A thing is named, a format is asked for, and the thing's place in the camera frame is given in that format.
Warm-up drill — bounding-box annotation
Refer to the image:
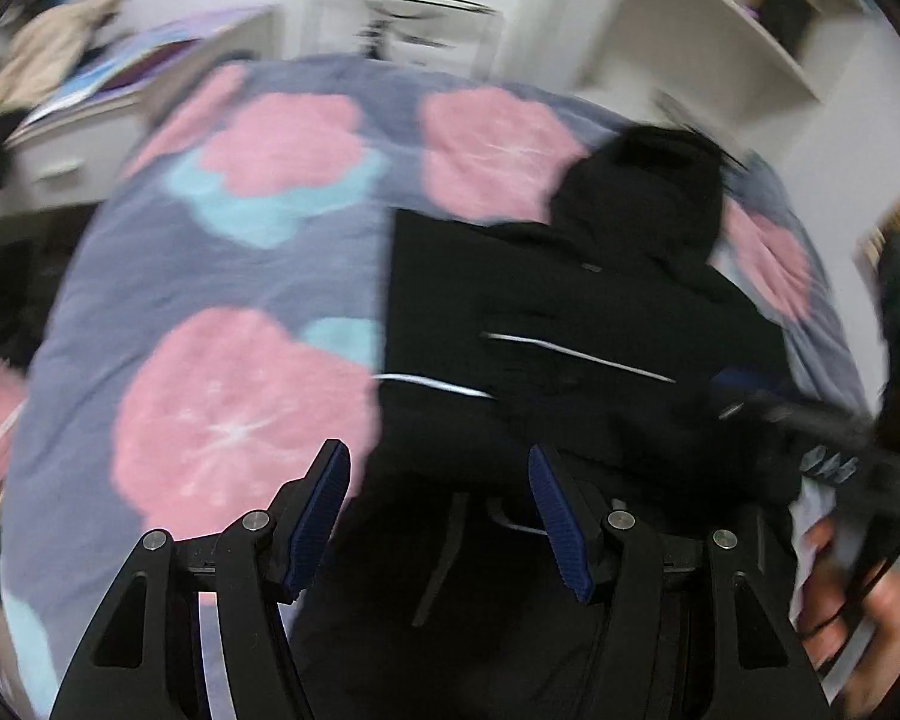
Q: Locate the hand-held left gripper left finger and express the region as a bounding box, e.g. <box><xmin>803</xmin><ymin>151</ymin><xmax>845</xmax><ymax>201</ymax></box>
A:
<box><xmin>49</xmin><ymin>439</ymin><xmax>353</xmax><ymax>720</ymax></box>

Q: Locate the grey floral blanket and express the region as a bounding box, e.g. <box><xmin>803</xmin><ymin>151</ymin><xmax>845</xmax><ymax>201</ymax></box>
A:
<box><xmin>0</xmin><ymin>56</ymin><xmax>871</xmax><ymax>720</ymax></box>

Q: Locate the person's right hand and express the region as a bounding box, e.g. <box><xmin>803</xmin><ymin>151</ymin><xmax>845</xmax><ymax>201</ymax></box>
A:
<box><xmin>799</xmin><ymin>517</ymin><xmax>900</xmax><ymax>717</ymax></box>

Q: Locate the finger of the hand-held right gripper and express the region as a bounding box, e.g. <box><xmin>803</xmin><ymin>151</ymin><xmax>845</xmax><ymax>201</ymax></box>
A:
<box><xmin>709</xmin><ymin>366</ymin><xmax>803</xmax><ymax>428</ymax></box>

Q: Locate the black padded garment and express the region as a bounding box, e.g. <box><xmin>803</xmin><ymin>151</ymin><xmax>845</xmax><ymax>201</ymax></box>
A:
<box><xmin>0</xmin><ymin>217</ymin><xmax>68</xmax><ymax>376</ymax></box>

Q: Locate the white desk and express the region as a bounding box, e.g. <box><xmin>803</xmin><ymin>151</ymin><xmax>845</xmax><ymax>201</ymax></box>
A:
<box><xmin>7</xmin><ymin>7</ymin><xmax>278</xmax><ymax>203</ymax></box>

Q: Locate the white paper bag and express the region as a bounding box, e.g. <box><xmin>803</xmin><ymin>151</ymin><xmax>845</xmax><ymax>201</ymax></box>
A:
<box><xmin>307</xmin><ymin>0</ymin><xmax>500</xmax><ymax>80</ymax></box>

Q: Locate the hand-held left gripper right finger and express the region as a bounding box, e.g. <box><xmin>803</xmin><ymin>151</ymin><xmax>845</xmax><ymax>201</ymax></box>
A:
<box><xmin>529</xmin><ymin>444</ymin><xmax>833</xmax><ymax>720</ymax></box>

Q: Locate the beige clothing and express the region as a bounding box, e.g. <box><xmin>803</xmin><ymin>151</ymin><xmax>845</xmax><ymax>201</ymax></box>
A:
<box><xmin>0</xmin><ymin>0</ymin><xmax>121</xmax><ymax>128</ymax></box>

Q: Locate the black jacket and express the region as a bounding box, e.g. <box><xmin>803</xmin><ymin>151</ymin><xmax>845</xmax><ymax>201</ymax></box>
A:
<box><xmin>289</xmin><ymin>124</ymin><xmax>803</xmax><ymax>720</ymax></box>

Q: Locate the white wall shelf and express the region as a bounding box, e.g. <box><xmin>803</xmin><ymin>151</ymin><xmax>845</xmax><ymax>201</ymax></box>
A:
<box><xmin>577</xmin><ymin>0</ymin><xmax>871</xmax><ymax>121</ymax></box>

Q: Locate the open book on desk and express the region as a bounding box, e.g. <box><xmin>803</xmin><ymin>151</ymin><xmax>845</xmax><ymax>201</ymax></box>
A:
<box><xmin>26</xmin><ymin>7</ymin><xmax>271</xmax><ymax>125</ymax></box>

